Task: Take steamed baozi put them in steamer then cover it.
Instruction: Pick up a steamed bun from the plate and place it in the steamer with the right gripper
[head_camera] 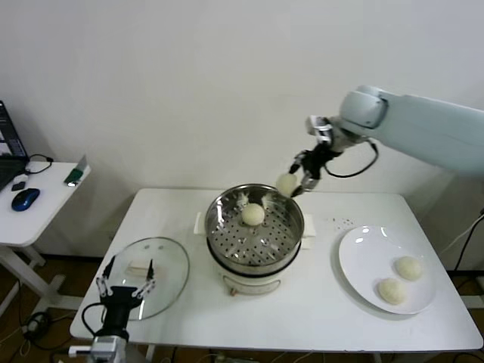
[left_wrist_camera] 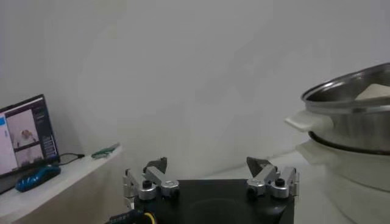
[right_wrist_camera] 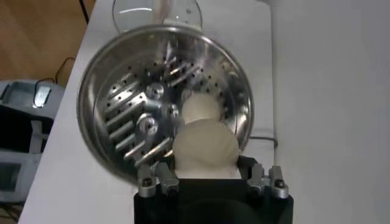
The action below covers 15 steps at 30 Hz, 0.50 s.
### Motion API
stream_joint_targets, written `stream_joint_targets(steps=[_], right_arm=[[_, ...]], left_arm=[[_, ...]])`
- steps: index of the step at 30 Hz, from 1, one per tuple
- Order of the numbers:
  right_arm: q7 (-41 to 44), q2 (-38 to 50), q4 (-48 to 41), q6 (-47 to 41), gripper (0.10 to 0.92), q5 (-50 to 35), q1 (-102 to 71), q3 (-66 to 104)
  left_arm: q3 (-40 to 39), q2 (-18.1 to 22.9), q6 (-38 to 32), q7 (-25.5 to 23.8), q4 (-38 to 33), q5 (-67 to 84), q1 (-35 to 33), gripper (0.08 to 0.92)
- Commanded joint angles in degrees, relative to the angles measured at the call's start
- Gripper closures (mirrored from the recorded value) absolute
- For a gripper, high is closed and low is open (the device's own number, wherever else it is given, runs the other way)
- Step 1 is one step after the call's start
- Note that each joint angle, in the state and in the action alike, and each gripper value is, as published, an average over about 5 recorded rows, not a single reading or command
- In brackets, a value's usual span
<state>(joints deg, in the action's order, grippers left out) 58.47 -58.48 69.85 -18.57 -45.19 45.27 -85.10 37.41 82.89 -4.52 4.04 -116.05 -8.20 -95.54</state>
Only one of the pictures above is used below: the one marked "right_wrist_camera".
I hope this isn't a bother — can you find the round glass pot lid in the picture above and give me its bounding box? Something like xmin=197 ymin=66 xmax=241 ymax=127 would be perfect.
xmin=112 ymin=0 xmax=204 ymax=33

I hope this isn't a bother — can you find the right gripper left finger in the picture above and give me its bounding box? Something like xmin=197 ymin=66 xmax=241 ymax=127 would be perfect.
xmin=136 ymin=161 xmax=180 ymax=198

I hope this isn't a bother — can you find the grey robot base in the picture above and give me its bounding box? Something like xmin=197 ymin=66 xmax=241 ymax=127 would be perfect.
xmin=0 ymin=79 xmax=66 ymax=203

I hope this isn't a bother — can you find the white steamed baozi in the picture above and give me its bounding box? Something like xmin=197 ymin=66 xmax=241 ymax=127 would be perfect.
xmin=180 ymin=91 xmax=225 ymax=124
xmin=172 ymin=118 xmax=241 ymax=180

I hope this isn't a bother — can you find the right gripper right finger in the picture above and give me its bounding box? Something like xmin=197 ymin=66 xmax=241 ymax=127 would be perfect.
xmin=237 ymin=155 xmax=289 ymax=199

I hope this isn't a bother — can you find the grey pot power cord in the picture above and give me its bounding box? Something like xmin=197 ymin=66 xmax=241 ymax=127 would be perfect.
xmin=248 ymin=135 xmax=278 ymax=150

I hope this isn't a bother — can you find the perforated steel steamer basket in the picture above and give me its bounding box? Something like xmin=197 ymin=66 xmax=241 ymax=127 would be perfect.
xmin=76 ymin=24 xmax=255 ymax=183

